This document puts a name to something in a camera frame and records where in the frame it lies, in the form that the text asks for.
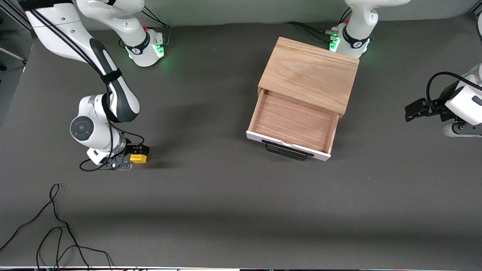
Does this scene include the white-fronted wooden drawer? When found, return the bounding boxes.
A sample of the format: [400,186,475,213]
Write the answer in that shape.
[246,89,341,162]

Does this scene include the thin black loose cable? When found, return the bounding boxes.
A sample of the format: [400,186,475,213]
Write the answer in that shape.
[0,183,114,270]

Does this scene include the wooden drawer cabinet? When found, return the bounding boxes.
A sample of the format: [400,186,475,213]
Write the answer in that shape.
[258,37,360,121]

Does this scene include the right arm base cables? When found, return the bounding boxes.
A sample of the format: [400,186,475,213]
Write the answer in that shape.
[119,7,172,49]

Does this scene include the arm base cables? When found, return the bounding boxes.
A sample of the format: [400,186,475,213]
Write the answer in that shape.
[284,21,339,43]
[119,7,172,49]

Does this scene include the black drawer handle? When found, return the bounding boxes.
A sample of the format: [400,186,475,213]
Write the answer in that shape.
[265,140,315,161]

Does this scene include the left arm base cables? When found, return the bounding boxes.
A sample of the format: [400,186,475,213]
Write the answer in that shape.
[284,21,339,43]

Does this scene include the thin white rod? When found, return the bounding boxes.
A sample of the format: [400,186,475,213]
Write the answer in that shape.
[0,47,26,65]

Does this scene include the dark metal frame rail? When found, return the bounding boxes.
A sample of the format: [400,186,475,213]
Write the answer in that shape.
[0,7,34,31]

